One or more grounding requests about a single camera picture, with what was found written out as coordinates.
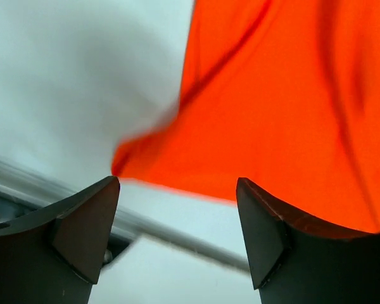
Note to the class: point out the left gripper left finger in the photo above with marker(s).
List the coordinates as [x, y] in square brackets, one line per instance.
[32, 272]

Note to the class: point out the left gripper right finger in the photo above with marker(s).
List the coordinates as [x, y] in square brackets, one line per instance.
[295, 257]

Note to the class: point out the orange shorts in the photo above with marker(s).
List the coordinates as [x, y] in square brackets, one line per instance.
[285, 93]

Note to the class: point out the aluminium rail front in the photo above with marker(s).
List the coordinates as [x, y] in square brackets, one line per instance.
[88, 216]

